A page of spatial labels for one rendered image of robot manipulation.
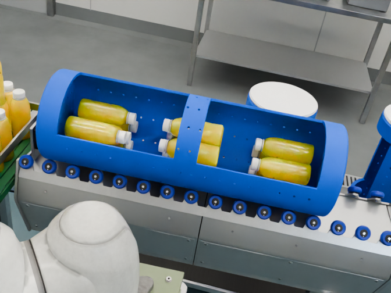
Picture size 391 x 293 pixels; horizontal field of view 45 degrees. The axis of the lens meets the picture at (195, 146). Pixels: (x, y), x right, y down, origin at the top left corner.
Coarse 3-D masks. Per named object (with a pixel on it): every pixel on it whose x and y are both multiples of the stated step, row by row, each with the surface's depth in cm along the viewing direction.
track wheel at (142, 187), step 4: (140, 180) 143; (144, 180) 142; (136, 184) 143; (140, 184) 142; (144, 184) 142; (148, 184) 142; (136, 188) 143; (140, 188) 142; (144, 188) 142; (148, 188) 142; (140, 192) 142; (144, 192) 142
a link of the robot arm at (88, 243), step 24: (72, 216) 79; (96, 216) 80; (120, 216) 83; (48, 240) 78; (72, 240) 76; (96, 240) 77; (120, 240) 79; (48, 264) 77; (72, 264) 76; (96, 264) 77; (120, 264) 79; (48, 288) 76; (72, 288) 77; (96, 288) 79; (120, 288) 82
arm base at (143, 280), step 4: (140, 276) 101; (144, 276) 102; (140, 280) 100; (144, 280) 100; (148, 280) 101; (152, 280) 101; (140, 284) 99; (144, 284) 100; (148, 284) 100; (152, 284) 100; (140, 288) 98; (144, 288) 99; (148, 288) 99; (152, 288) 101; (140, 292) 98; (144, 292) 98; (148, 292) 99
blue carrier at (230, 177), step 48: (48, 96) 132; (96, 96) 156; (144, 96) 151; (192, 96) 138; (48, 144) 135; (96, 144) 132; (144, 144) 157; (192, 144) 129; (240, 144) 156; (336, 144) 129; (240, 192) 134; (288, 192) 131; (336, 192) 128
